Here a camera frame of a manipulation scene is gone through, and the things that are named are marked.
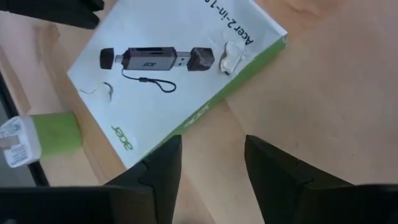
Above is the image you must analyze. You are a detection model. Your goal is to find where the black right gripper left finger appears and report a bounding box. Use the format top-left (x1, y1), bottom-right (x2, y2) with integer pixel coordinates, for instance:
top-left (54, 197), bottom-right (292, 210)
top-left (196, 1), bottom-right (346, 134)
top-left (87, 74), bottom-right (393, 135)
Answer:
top-left (105, 134), bottom-right (183, 224)

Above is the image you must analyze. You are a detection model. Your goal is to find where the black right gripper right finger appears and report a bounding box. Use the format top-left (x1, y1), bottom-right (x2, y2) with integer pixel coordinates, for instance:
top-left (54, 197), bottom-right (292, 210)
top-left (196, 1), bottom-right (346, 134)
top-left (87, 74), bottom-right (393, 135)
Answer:
top-left (244, 134), bottom-right (354, 224)

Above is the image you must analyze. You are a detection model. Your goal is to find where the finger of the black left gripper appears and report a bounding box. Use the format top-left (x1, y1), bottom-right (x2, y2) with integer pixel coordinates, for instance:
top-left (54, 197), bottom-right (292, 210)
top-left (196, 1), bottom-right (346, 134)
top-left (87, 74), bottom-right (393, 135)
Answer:
top-left (0, 0), bottom-right (105, 30)

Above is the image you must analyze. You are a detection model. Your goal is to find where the white green card reader box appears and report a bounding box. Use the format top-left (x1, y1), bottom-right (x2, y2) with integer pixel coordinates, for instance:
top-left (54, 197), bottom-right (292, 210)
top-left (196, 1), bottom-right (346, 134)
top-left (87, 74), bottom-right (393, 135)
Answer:
top-left (0, 112), bottom-right (83, 169)
top-left (67, 0), bottom-right (289, 170)

